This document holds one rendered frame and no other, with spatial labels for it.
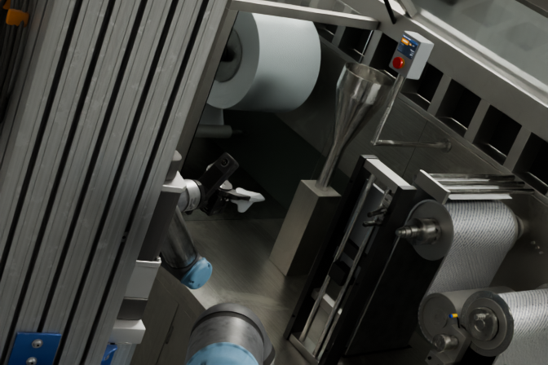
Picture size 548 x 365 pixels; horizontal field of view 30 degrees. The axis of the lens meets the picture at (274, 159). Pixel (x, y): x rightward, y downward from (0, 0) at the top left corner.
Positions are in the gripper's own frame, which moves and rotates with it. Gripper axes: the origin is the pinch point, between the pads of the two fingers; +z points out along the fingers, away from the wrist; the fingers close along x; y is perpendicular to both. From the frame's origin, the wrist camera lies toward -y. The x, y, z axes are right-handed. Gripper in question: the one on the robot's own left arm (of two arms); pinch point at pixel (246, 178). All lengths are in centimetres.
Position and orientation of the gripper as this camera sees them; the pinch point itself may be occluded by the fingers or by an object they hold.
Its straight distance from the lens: 259.6
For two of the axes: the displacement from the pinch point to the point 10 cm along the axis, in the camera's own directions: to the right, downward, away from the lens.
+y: -4.3, 7.9, 4.3
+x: 6.6, 6.1, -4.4
